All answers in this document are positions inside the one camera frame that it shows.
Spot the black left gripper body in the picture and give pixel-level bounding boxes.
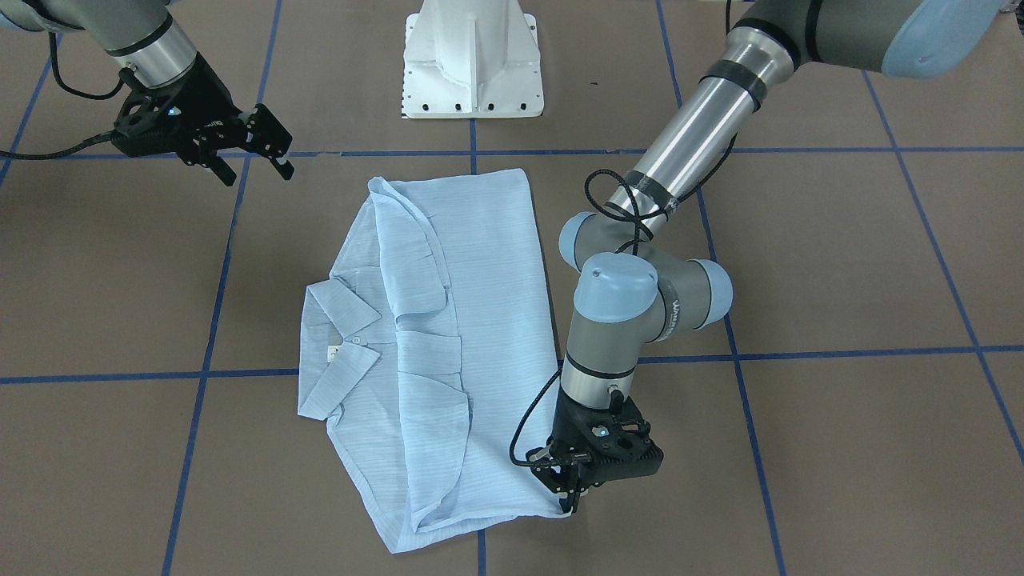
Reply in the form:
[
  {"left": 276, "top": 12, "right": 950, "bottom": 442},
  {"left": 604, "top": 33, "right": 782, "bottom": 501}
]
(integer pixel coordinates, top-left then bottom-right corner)
[{"left": 527, "top": 390, "right": 663, "bottom": 490}]

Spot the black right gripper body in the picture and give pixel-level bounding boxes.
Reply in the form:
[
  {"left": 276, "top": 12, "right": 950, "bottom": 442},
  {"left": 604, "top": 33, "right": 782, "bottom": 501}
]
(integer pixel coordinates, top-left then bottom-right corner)
[{"left": 110, "top": 54, "right": 264, "bottom": 165}]

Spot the light blue striped shirt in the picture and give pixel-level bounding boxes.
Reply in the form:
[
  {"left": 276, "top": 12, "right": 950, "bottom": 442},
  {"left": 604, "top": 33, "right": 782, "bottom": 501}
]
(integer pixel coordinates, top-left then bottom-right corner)
[{"left": 298, "top": 169, "right": 563, "bottom": 554}]

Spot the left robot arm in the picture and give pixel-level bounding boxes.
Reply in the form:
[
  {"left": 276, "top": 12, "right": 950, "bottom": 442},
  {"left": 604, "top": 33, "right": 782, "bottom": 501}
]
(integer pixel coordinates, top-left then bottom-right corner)
[{"left": 582, "top": 15, "right": 1022, "bottom": 524}]

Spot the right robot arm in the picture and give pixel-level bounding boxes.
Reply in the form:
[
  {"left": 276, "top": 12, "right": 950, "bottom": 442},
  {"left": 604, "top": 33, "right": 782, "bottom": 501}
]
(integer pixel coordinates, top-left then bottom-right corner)
[{"left": 1, "top": 1, "right": 295, "bottom": 186}]

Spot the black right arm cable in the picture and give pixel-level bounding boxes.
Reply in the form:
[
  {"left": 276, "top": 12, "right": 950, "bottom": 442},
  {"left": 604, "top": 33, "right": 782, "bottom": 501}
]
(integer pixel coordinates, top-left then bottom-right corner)
[{"left": 0, "top": 32, "right": 129, "bottom": 161}]

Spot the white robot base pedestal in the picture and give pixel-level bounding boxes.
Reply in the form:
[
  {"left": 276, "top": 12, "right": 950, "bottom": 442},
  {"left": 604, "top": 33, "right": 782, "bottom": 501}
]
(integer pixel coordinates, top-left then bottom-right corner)
[{"left": 400, "top": 1, "right": 545, "bottom": 119}]

